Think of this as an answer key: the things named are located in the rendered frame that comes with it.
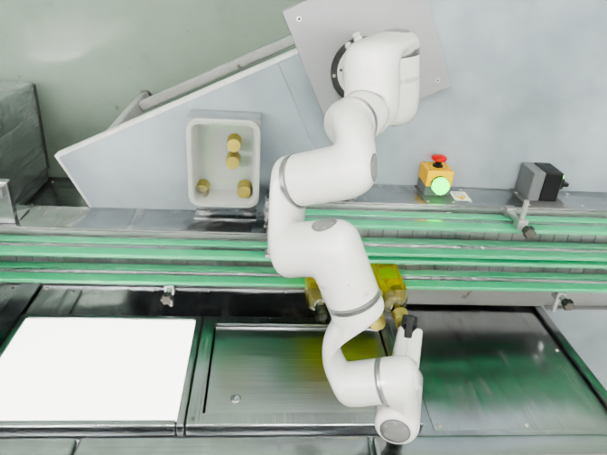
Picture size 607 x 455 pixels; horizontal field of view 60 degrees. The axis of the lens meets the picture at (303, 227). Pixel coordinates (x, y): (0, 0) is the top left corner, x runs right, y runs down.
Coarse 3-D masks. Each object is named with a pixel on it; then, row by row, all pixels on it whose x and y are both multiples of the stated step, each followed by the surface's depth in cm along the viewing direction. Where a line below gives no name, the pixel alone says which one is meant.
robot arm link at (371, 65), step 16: (384, 32) 91; (400, 32) 92; (352, 48) 86; (368, 48) 84; (384, 48) 84; (400, 48) 86; (416, 48) 93; (352, 64) 85; (368, 64) 84; (384, 64) 84; (352, 80) 87; (368, 80) 85; (384, 80) 85; (352, 96) 84; (368, 96) 85; (384, 96) 86; (384, 112) 86; (384, 128) 88
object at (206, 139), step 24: (192, 120) 121; (216, 120) 121; (240, 120) 122; (192, 144) 125; (216, 144) 131; (192, 168) 127; (216, 168) 134; (240, 168) 134; (192, 192) 129; (216, 192) 135
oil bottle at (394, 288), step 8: (376, 264) 129; (384, 264) 129; (392, 264) 129; (384, 272) 125; (392, 272) 126; (384, 280) 122; (392, 280) 122; (400, 280) 123; (384, 288) 120; (392, 288) 119; (400, 288) 120; (384, 296) 119; (392, 296) 118; (400, 296) 118; (384, 304) 119
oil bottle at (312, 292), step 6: (306, 282) 121; (312, 282) 119; (306, 288) 121; (312, 288) 117; (318, 288) 117; (306, 294) 121; (312, 294) 116; (318, 294) 116; (306, 300) 121; (312, 300) 116; (312, 306) 117
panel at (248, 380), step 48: (192, 336) 123; (240, 336) 125; (288, 336) 126; (384, 336) 127; (192, 384) 109; (240, 384) 111; (288, 384) 112; (0, 432) 98; (48, 432) 98; (96, 432) 99; (144, 432) 100; (192, 432) 101; (240, 432) 102; (288, 432) 102; (336, 432) 103
